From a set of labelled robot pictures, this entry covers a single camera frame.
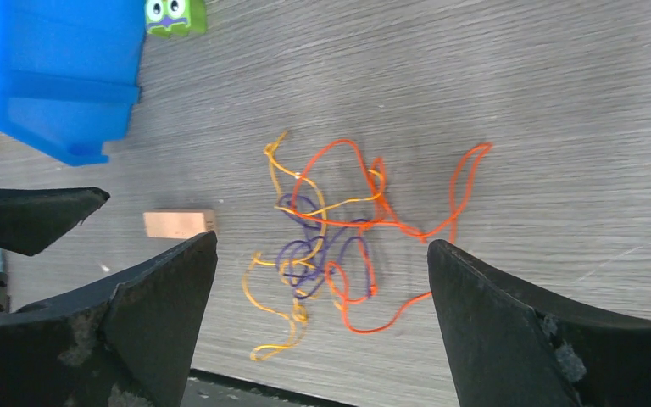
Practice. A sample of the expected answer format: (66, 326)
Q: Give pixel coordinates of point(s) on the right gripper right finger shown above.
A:
(512, 343)

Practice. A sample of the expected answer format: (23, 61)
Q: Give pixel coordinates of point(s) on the green owl tile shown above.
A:
(175, 17)

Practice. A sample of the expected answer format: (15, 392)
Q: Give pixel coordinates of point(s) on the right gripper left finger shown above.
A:
(127, 339)

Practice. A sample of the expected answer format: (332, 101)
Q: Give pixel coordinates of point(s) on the wooden block centre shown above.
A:
(179, 223)

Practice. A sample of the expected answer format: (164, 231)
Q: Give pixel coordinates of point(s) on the blue plastic bin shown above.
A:
(68, 74)

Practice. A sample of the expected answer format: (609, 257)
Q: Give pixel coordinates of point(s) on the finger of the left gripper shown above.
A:
(31, 220)

